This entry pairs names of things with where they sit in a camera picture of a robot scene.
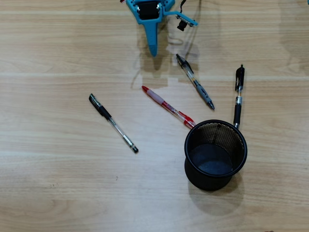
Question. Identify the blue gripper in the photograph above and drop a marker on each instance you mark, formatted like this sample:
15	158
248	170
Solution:
148	12

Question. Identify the red retractable gel pen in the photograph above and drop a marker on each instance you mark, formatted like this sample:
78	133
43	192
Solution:
157	97

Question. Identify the grey grip retractable pen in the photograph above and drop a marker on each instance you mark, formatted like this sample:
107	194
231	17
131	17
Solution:
201	91

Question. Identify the clear stick pen black cap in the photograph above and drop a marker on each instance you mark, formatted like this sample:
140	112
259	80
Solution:
105	113

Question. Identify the black retractable gel pen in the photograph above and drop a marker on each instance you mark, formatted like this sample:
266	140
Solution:
237	113

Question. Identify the black mesh pen holder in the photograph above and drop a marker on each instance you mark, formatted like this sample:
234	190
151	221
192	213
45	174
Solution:
193	174

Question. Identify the wrist camera on blue mount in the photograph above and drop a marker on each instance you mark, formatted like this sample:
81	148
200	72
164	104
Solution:
187	20

